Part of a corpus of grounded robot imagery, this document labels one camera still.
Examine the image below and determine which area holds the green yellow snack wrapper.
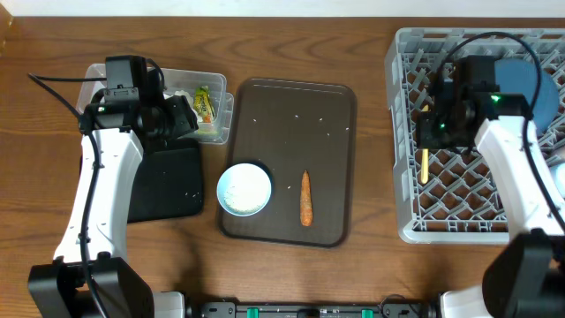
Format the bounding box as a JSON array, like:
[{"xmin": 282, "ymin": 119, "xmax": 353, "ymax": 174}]
[{"xmin": 193, "ymin": 86, "xmax": 215, "ymax": 124}]

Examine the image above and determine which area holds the pale yellow plastic spoon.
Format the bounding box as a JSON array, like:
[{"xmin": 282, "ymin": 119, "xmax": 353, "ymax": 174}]
[{"xmin": 420, "ymin": 104, "xmax": 431, "ymax": 186}]

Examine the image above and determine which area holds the dark blue plate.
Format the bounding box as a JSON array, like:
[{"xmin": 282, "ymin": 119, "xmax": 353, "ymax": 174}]
[{"xmin": 495, "ymin": 58, "xmax": 559, "ymax": 137}]

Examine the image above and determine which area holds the light blue bowl with rice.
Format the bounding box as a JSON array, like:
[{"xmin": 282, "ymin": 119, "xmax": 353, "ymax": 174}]
[{"xmin": 216, "ymin": 163, "xmax": 272, "ymax": 217}]

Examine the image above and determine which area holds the light blue cup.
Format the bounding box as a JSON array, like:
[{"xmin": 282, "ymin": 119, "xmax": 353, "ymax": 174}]
[{"xmin": 550, "ymin": 163, "xmax": 565, "ymax": 198}]

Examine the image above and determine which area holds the orange carrot stick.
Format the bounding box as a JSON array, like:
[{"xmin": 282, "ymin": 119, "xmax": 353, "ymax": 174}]
[{"xmin": 299, "ymin": 170, "xmax": 313, "ymax": 226}]

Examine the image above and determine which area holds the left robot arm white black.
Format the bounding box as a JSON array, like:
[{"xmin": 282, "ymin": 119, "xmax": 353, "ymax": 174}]
[{"xmin": 28, "ymin": 95, "xmax": 204, "ymax": 317}]

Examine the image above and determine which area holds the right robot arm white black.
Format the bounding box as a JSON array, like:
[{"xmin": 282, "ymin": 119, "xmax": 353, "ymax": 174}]
[{"xmin": 417, "ymin": 92, "xmax": 564, "ymax": 317}]

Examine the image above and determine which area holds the clear plastic waste bin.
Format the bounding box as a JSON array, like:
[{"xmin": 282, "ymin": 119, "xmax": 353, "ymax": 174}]
[{"xmin": 76, "ymin": 64, "xmax": 234, "ymax": 145}]

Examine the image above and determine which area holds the black waste tray bin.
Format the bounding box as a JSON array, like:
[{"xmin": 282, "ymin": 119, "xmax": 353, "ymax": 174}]
[{"xmin": 128, "ymin": 139, "xmax": 204, "ymax": 223}]

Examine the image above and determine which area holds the grey dishwasher rack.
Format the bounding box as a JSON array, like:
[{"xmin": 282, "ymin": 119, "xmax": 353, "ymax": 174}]
[{"xmin": 384, "ymin": 27, "xmax": 564, "ymax": 245}]

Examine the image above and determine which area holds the brown serving tray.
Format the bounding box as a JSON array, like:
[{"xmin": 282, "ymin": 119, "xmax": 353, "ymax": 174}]
[{"xmin": 217, "ymin": 79, "xmax": 357, "ymax": 248}]

